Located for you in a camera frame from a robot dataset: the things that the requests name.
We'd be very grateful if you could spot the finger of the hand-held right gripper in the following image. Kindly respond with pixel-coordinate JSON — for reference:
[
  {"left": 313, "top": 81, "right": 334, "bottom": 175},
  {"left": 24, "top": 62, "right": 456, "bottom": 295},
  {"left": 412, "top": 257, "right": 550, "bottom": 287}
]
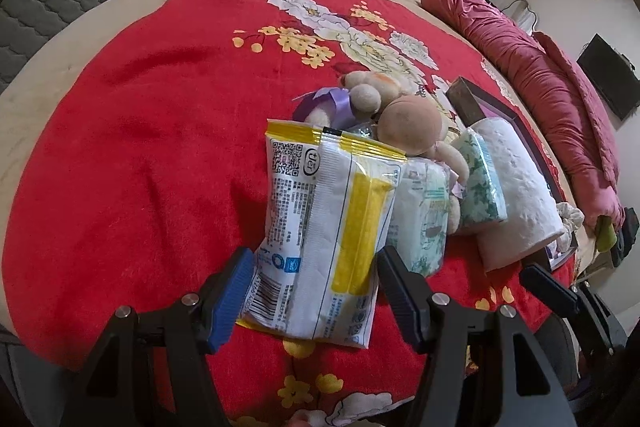
[{"left": 519, "top": 264, "right": 628, "bottom": 358}]

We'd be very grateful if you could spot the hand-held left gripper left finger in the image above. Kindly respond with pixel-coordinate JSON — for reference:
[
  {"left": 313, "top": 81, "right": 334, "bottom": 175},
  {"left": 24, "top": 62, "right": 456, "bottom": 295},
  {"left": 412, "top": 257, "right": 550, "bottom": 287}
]
[{"left": 60, "top": 246, "right": 258, "bottom": 427}]

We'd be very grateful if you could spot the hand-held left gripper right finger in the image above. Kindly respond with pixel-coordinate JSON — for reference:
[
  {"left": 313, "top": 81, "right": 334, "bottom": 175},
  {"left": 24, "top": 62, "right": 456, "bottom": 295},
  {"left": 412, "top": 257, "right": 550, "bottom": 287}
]
[{"left": 376, "top": 246, "right": 577, "bottom": 427}]

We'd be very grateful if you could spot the white green soft tissue pack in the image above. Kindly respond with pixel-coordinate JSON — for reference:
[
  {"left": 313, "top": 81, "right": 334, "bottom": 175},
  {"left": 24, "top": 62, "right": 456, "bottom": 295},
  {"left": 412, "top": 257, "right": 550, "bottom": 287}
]
[{"left": 387, "top": 157, "right": 451, "bottom": 278}]

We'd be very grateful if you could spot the yellow white wet wipes packet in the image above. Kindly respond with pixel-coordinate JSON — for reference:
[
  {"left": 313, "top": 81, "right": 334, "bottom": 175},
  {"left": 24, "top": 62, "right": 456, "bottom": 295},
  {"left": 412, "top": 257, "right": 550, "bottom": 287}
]
[{"left": 235, "top": 119, "right": 407, "bottom": 350}]

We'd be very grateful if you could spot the beige round plush ball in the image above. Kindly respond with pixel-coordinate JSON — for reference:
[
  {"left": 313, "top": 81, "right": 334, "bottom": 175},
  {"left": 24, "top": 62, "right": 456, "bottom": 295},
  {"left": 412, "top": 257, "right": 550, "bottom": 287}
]
[{"left": 376, "top": 94, "right": 457, "bottom": 156}]

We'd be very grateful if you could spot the plush bear with purple ribbon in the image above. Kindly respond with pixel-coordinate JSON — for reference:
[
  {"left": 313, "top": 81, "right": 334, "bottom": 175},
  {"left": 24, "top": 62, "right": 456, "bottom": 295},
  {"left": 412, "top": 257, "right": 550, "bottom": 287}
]
[{"left": 291, "top": 71, "right": 406, "bottom": 132}]

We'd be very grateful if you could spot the dark box with pink interior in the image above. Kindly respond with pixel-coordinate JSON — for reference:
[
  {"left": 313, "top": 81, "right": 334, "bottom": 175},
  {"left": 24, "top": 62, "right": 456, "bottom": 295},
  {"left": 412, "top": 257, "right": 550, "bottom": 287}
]
[{"left": 445, "top": 77, "right": 581, "bottom": 274}]

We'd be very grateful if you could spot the white lace cloth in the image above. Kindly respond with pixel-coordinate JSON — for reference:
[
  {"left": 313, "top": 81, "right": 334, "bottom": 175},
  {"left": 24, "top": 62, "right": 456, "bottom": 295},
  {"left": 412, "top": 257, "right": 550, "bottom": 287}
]
[{"left": 556, "top": 201, "right": 585, "bottom": 230}]

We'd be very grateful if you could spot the green cloth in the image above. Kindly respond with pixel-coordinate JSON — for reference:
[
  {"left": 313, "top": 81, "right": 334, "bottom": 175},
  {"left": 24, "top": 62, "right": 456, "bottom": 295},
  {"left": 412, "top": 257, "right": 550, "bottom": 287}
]
[{"left": 595, "top": 217, "right": 619, "bottom": 254}]

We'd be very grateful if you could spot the dark clothes pile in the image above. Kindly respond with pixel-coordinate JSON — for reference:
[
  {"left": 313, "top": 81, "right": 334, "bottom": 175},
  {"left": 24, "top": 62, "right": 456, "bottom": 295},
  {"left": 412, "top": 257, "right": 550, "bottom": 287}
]
[{"left": 612, "top": 202, "right": 640, "bottom": 268}]

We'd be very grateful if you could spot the white paper towel roll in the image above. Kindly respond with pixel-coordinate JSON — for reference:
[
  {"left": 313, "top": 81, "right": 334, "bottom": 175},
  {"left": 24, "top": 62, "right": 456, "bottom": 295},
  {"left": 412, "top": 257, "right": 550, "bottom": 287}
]
[{"left": 470, "top": 117, "right": 567, "bottom": 273}]

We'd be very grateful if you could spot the green floral tissue pack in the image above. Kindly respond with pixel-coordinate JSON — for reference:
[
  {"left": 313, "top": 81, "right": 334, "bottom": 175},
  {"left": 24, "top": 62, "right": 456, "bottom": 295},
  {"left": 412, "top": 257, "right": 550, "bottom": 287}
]
[{"left": 450, "top": 129, "right": 508, "bottom": 235}]

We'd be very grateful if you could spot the small beige plush bear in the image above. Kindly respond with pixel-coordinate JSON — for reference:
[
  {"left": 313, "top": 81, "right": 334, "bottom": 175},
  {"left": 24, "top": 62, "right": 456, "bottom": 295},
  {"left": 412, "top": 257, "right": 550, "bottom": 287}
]
[{"left": 432, "top": 139, "right": 471, "bottom": 235}]

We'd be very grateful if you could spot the red floral blanket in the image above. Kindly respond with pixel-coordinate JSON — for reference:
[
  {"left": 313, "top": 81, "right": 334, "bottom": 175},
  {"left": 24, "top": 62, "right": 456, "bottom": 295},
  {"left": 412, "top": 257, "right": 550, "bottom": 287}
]
[{"left": 0, "top": 0, "right": 576, "bottom": 427}]

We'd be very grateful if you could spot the pink quilt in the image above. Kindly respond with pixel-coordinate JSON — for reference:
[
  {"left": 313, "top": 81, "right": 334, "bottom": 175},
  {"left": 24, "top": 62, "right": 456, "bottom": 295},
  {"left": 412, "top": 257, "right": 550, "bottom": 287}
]
[{"left": 420, "top": 0, "right": 626, "bottom": 233}]

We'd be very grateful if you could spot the beige bed sheet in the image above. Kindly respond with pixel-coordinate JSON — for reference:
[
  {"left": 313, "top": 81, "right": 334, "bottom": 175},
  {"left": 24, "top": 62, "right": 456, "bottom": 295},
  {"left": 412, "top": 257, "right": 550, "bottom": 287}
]
[{"left": 0, "top": 0, "right": 621, "bottom": 358}]

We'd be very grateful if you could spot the black wall television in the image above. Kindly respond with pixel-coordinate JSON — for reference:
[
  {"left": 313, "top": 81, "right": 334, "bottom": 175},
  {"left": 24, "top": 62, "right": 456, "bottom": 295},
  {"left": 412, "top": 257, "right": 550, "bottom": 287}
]
[{"left": 576, "top": 33, "right": 640, "bottom": 122}]

